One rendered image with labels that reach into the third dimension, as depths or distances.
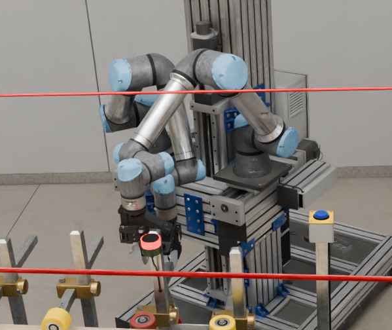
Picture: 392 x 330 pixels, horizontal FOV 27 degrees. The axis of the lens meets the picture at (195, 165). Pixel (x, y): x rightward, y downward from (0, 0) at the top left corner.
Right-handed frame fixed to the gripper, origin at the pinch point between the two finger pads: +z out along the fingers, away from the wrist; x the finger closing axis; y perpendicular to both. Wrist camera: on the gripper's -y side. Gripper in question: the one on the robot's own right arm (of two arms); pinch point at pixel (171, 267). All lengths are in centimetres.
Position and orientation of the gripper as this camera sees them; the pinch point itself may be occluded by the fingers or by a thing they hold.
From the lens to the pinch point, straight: 295.3
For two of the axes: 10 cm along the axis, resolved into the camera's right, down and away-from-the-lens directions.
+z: 0.8, 9.0, 4.2
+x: -9.8, 0.0, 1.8
